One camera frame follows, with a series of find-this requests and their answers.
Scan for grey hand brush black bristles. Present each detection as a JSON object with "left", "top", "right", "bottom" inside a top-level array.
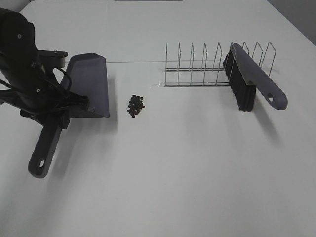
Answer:
[{"left": 223, "top": 43, "right": 288, "bottom": 112}]

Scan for grey plastic dustpan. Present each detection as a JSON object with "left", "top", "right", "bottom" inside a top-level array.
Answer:
[{"left": 28, "top": 53, "right": 110, "bottom": 178}]

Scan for black cable bundle left arm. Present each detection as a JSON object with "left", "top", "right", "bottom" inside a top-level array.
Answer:
[{"left": 0, "top": 68, "right": 77, "bottom": 116}]

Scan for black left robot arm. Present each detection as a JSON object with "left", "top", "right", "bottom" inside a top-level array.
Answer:
[{"left": 0, "top": 8, "right": 89, "bottom": 129}]

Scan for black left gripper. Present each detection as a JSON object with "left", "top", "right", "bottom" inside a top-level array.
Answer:
[{"left": 0, "top": 66, "right": 89, "bottom": 129}]

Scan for metal wire rack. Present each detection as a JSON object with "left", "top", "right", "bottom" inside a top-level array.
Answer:
[{"left": 161, "top": 41, "right": 277, "bottom": 87}]

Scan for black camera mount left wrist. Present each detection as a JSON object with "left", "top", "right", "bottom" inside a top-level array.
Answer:
[{"left": 38, "top": 50, "right": 68, "bottom": 68}]

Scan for pile of coffee beans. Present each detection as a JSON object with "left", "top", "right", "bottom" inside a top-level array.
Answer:
[{"left": 127, "top": 94, "right": 145, "bottom": 118}]

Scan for clear tape piece front left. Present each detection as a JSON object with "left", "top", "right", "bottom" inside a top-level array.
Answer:
[{"left": 150, "top": 82, "right": 165, "bottom": 89}]

